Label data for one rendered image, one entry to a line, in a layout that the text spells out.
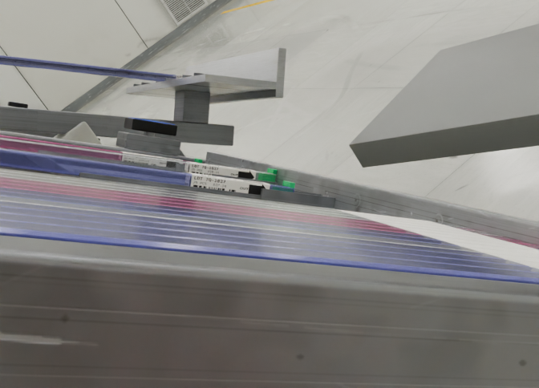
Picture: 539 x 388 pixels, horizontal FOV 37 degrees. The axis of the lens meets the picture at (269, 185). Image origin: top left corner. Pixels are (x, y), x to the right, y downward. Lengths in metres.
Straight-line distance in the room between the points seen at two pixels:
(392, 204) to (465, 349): 0.33
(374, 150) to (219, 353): 0.88
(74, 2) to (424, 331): 8.24
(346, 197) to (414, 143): 0.42
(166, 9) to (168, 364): 8.44
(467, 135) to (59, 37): 7.55
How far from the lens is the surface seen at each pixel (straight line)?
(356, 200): 0.58
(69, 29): 8.38
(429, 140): 0.98
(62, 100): 8.35
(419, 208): 0.51
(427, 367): 0.21
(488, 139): 0.93
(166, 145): 0.88
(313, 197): 0.60
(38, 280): 0.17
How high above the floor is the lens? 0.95
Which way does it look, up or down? 18 degrees down
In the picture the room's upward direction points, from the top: 34 degrees counter-clockwise
